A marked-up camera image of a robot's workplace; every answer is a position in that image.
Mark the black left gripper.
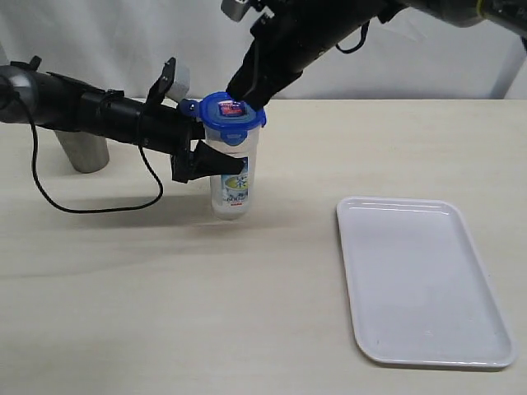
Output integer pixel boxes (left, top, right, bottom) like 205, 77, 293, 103
170, 114, 244, 184

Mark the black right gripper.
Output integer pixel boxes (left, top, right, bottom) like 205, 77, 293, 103
226, 12, 325, 111

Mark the clear plastic tall container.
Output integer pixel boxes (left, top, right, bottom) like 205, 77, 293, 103
205, 126, 260, 221

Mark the blue plastic lid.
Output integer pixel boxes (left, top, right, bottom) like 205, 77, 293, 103
178, 91, 267, 146

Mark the stainless steel cup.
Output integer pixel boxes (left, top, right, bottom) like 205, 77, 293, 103
54, 131, 110, 174

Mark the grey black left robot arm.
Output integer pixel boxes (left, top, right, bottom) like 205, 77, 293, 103
1, 57, 245, 183

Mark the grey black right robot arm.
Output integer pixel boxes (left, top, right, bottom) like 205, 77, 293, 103
221, 0, 526, 110

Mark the white backdrop curtain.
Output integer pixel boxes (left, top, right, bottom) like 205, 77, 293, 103
1, 1, 526, 100

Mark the white rectangular plastic tray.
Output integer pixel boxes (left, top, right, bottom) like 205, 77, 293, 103
336, 197, 518, 370

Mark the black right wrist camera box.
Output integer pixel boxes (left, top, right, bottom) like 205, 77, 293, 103
221, 0, 264, 22

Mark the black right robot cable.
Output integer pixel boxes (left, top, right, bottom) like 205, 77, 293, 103
335, 22, 370, 54

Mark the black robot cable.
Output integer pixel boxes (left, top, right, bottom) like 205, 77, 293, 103
12, 92, 165, 214
335, 22, 370, 54

